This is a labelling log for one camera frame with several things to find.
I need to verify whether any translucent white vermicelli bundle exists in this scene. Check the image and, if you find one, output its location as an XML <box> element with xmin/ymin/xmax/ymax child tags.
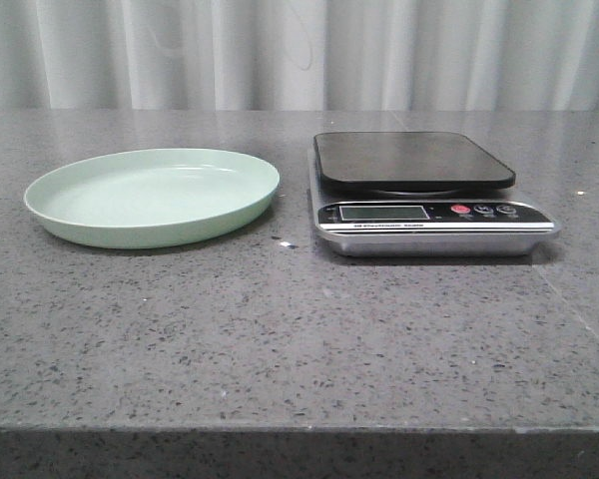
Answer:
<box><xmin>142</xmin><ymin>1</ymin><xmax>315</xmax><ymax>79</ymax></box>

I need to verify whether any black and silver kitchen scale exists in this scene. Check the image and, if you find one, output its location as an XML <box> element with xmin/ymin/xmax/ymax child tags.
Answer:
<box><xmin>308</xmin><ymin>132</ymin><xmax>560</xmax><ymax>256</ymax></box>

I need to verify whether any light green round plate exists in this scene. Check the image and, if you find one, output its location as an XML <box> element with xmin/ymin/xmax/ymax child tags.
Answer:
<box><xmin>24</xmin><ymin>148</ymin><xmax>280</xmax><ymax>249</ymax></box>

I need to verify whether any white pleated curtain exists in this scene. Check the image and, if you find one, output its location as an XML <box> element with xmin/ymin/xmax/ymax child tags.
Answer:
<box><xmin>0</xmin><ymin>1</ymin><xmax>599</xmax><ymax>111</ymax></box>

